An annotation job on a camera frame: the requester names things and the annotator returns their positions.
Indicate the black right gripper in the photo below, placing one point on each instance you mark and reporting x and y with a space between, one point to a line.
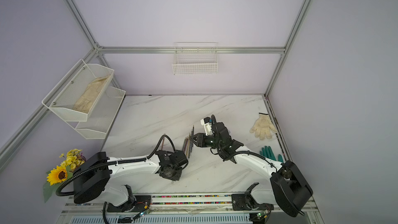
202 140

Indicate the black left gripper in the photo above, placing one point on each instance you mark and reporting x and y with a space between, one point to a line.
176 178

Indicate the yellow pencil with clear cap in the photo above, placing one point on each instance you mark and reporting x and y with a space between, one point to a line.
188 146

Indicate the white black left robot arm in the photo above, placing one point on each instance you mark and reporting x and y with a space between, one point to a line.
113 183

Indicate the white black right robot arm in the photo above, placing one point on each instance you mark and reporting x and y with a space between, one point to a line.
290 190

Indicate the cream knitted work glove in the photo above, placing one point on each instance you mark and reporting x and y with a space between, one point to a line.
263 127

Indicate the green rubber work glove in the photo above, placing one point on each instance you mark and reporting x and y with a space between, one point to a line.
267 152

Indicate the artificial sunflower bouquet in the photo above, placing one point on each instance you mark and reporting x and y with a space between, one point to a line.
72 160

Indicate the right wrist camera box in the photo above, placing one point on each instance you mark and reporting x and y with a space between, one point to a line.
207 123

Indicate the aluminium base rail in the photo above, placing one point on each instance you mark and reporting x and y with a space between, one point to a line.
197 208

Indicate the white wire wall basket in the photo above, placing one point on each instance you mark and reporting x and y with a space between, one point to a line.
191 58

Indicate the white mesh wall shelf lower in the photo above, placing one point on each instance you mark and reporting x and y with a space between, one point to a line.
98 124

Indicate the white mesh wall shelf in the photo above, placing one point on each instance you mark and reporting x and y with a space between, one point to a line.
98 124
63 97

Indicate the white mesh wall shelf upper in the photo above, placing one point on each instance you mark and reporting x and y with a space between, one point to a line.
63 97

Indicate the aluminium frame profile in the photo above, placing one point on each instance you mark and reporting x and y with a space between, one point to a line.
10 149

